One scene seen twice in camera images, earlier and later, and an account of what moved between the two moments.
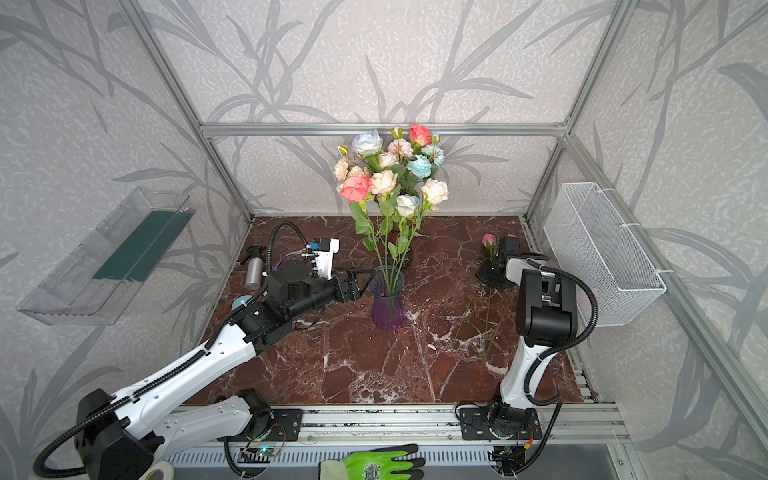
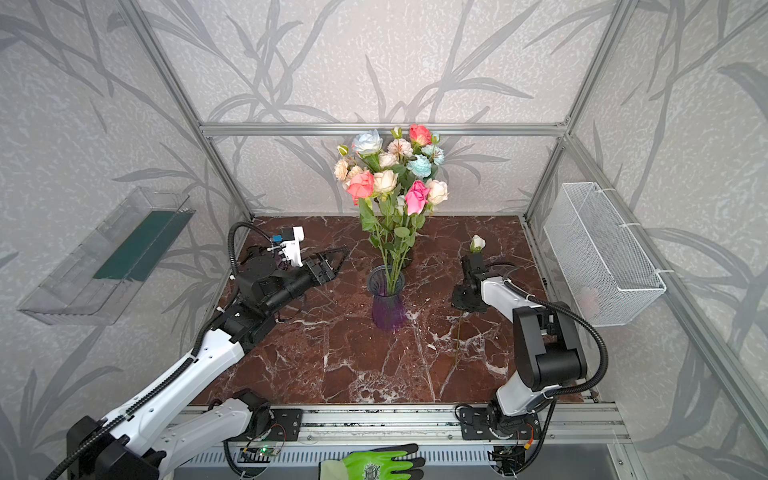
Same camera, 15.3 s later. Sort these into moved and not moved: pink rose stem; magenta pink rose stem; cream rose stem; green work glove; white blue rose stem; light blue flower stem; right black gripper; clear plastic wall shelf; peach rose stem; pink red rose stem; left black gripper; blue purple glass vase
Moved: pink rose stem; right black gripper; left black gripper; magenta pink rose stem
Not moved: green work glove; white blue rose stem; light blue flower stem; cream rose stem; pink red rose stem; peach rose stem; clear plastic wall shelf; blue purple glass vase
